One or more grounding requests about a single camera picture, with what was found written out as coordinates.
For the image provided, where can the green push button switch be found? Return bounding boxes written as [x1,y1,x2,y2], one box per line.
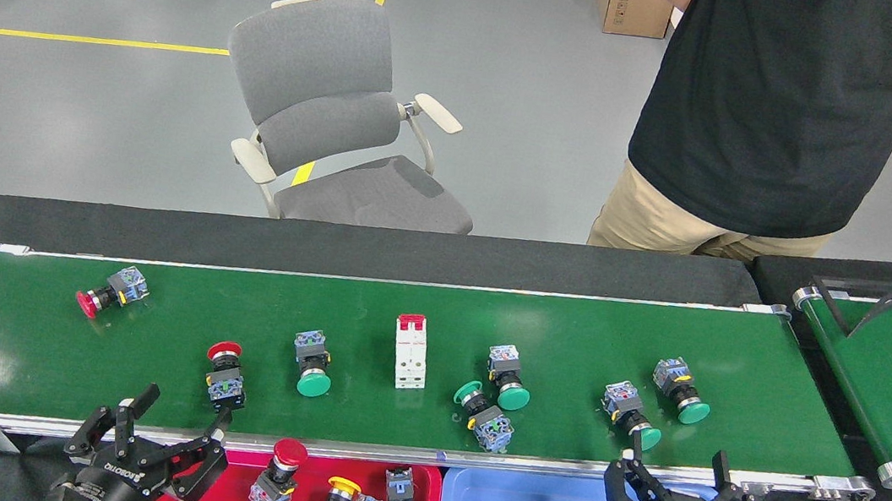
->
[481,342,537,414]
[647,355,717,428]
[447,378,520,456]
[287,328,339,400]
[596,378,668,455]

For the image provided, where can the white circuit breaker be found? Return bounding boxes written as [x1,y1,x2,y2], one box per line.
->
[389,312,434,393]

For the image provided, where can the red plastic tray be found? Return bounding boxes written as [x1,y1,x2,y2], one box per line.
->
[147,432,448,501]

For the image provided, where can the long green conveyor belt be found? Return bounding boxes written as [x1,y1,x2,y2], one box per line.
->
[0,209,892,501]

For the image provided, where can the person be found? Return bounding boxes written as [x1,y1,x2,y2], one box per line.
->
[587,0,892,282]

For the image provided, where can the grey fabric office chair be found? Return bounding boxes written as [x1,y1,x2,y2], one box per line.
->
[209,0,499,243]

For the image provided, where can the brown cardboard box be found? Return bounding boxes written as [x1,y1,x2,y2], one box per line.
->
[590,0,675,41]

